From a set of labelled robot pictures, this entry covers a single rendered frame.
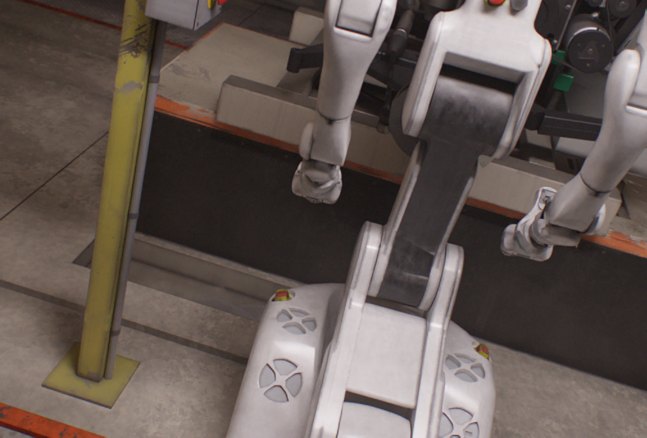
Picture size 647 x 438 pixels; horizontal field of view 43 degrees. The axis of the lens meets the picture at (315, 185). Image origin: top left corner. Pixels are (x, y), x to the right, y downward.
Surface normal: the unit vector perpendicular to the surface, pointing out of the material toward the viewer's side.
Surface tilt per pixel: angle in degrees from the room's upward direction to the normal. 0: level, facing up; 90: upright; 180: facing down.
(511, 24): 87
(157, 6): 90
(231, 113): 90
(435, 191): 110
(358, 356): 23
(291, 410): 38
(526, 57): 81
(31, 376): 0
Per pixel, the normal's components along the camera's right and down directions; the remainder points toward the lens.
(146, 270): 0.23, -0.87
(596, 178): -0.62, 0.57
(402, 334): 0.16, -0.64
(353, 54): -0.09, 0.58
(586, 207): -0.23, 0.68
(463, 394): 0.10, -0.42
